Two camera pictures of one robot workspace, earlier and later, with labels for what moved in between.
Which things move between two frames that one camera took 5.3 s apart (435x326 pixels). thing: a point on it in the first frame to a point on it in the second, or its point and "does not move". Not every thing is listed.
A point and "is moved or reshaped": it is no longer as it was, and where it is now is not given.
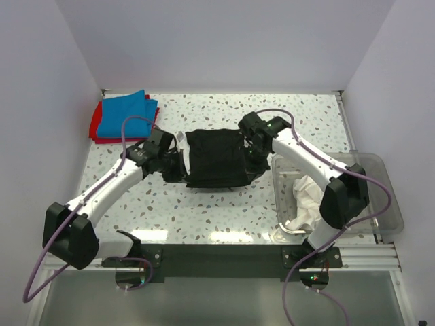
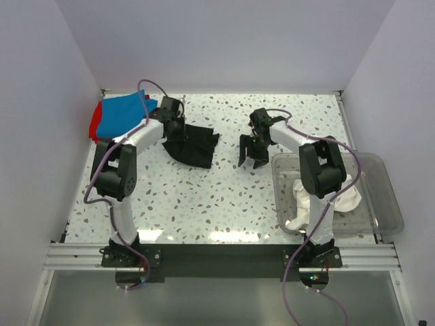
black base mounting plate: [228, 263] does not move
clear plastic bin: [384, 214] does not move
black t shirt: [213, 159] is moved or reshaped
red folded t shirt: [93, 132] does not move
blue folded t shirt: [115, 109] does not move
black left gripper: [179, 174] to [181, 136]
